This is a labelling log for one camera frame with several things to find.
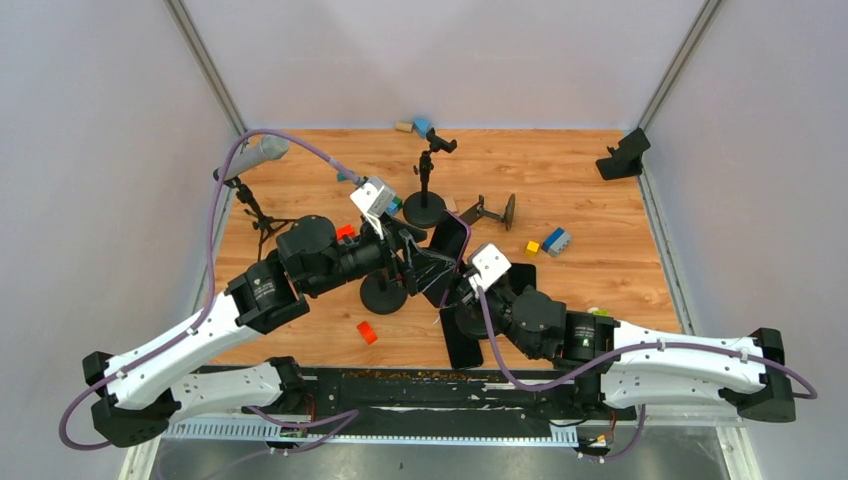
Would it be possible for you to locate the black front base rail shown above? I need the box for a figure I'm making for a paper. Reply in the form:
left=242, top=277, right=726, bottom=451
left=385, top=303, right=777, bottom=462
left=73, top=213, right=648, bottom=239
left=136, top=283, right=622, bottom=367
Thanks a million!
left=178, top=360, right=637, bottom=442

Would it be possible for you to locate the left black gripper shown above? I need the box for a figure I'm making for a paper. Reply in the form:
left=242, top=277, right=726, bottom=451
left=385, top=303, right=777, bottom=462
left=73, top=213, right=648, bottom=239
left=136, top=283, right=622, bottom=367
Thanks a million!
left=308, top=212, right=457, bottom=297

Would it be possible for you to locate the black ball-joint phone stand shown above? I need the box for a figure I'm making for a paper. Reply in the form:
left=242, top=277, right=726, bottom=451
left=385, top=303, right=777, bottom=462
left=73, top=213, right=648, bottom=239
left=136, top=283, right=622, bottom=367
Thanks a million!
left=359, top=272, right=408, bottom=315

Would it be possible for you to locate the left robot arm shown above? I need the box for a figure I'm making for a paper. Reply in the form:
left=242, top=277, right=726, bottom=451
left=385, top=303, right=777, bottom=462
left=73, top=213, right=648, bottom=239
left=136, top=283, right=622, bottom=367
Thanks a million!
left=83, top=215, right=464, bottom=448

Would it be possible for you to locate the small yellow cube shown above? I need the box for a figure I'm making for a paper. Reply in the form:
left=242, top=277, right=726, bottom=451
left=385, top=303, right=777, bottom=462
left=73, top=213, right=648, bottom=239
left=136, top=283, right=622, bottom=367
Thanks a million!
left=525, top=241, right=541, bottom=257

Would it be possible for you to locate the blue triangular block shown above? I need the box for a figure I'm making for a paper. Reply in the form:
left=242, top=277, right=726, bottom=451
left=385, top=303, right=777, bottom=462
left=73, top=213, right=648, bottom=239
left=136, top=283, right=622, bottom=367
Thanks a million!
left=412, top=117, right=431, bottom=138

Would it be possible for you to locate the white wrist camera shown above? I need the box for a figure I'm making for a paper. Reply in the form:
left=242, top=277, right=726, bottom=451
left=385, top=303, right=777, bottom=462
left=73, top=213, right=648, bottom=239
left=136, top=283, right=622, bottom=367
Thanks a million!
left=468, top=243, right=512, bottom=295
left=350, top=176, right=396, bottom=240

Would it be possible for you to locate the black desk phone stand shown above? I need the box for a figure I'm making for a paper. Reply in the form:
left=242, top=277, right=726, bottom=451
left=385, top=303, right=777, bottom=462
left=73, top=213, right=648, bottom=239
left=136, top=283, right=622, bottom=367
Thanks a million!
left=595, top=128, right=651, bottom=181

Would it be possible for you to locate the blue grey lego brick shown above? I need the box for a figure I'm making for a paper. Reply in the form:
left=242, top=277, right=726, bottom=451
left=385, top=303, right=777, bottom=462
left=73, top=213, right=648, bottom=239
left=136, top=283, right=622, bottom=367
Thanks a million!
left=541, top=227, right=571, bottom=257

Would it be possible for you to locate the black stand of phone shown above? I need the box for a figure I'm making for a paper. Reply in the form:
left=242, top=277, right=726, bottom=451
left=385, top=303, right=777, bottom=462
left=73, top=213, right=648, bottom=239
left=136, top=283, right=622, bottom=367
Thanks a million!
left=403, top=128, right=458, bottom=229

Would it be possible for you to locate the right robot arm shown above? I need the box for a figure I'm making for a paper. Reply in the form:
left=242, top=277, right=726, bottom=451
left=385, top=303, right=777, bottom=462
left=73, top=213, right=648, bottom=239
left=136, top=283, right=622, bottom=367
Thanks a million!
left=425, top=264, right=799, bottom=423

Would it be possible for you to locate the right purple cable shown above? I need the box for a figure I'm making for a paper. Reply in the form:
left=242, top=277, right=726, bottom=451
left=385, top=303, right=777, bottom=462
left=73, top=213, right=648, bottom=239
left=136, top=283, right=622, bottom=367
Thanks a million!
left=475, top=288, right=819, bottom=463

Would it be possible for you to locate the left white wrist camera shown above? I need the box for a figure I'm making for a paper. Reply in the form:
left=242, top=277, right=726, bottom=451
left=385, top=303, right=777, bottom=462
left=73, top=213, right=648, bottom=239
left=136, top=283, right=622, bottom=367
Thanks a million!
left=350, top=176, right=396, bottom=240

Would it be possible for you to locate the purple cable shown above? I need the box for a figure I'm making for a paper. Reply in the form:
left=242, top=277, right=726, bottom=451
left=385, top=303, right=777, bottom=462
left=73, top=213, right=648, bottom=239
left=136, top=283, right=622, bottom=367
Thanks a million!
left=475, top=288, right=819, bottom=463
left=58, top=129, right=369, bottom=480

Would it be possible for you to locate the purple-edged phone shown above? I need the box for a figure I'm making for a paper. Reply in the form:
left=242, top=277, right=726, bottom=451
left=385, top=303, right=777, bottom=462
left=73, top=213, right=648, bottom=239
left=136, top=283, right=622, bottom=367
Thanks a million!
left=427, top=210, right=471, bottom=264

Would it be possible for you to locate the blue green lego brick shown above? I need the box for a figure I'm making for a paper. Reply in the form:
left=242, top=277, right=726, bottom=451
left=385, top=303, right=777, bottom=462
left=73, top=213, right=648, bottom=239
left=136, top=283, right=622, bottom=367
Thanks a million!
left=385, top=197, right=403, bottom=216

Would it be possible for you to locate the orange red block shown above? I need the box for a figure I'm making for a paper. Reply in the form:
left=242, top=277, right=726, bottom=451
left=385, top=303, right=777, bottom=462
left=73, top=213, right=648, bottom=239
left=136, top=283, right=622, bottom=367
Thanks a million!
left=357, top=321, right=378, bottom=345

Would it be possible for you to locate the red lego toy car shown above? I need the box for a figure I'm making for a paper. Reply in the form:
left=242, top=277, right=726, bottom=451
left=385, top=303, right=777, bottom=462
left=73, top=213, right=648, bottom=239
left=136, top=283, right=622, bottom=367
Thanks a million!
left=587, top=307, right=611, bottom=317

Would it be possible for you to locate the red wooden block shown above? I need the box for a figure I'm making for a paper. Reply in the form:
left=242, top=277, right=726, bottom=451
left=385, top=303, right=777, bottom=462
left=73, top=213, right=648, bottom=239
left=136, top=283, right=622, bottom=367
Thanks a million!
left=336, top=224, right=357, bottom=242

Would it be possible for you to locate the black microphone tripod stand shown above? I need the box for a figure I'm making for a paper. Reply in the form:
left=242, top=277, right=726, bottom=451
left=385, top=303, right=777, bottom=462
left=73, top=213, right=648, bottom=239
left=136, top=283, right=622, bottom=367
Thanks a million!
left=224, top=176, right=296, bottom=261

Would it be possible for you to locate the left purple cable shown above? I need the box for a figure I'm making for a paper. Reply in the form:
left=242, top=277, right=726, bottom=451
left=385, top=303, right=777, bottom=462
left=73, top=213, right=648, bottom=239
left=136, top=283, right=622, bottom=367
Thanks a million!
left=58, top=129, right=369, bottom=480

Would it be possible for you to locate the grey microphone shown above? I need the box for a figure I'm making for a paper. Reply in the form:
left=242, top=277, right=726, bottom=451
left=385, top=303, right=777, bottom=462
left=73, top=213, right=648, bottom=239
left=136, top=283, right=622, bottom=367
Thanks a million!
left=224, top=135, right=290, bottom=182

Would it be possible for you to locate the black round pole stand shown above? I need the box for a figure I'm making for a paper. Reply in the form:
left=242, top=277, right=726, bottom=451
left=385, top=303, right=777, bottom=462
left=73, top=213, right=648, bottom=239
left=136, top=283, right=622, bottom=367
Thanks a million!
left=455, top=304, right=512, bottom=340

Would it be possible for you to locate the beige wooden block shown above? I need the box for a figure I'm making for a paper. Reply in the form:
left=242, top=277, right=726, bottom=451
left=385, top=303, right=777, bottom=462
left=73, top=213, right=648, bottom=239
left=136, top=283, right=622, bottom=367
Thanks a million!
left=443, top=196, right=458, bottom=213

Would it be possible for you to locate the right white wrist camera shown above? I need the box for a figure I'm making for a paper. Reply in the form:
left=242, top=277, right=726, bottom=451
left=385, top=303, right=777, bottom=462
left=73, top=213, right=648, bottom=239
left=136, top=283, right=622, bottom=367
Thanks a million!
left=468, top=243, right=512, bottom=295

